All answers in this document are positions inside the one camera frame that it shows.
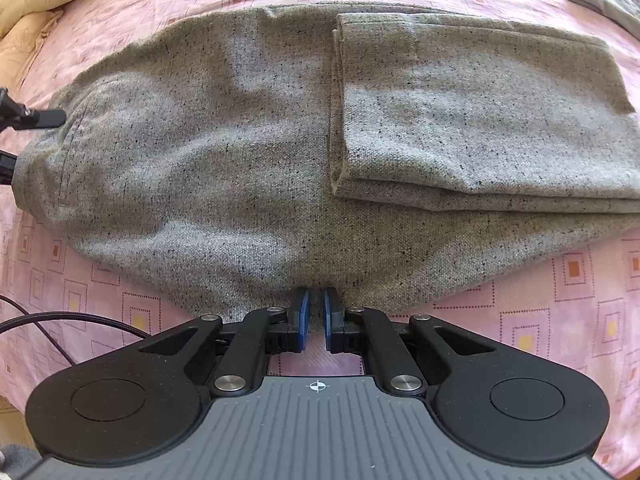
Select speckled grey pants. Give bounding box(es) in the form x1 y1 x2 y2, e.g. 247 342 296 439
11 4 640 323

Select pink patterned bedspread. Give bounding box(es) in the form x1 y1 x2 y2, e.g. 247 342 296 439
0 0 640 480

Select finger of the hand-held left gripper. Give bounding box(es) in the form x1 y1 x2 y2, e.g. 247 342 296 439
0 149 19 187
0 87 67 131

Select black braided cable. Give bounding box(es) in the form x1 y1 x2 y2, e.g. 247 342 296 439
0 311 153 341

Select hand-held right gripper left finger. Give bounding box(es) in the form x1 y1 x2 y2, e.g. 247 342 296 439
141 287 312 396

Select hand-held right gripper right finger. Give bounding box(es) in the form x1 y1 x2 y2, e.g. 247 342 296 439
322 287 496 396

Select thin black cable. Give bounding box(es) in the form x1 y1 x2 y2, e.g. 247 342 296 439
0 294 78 368

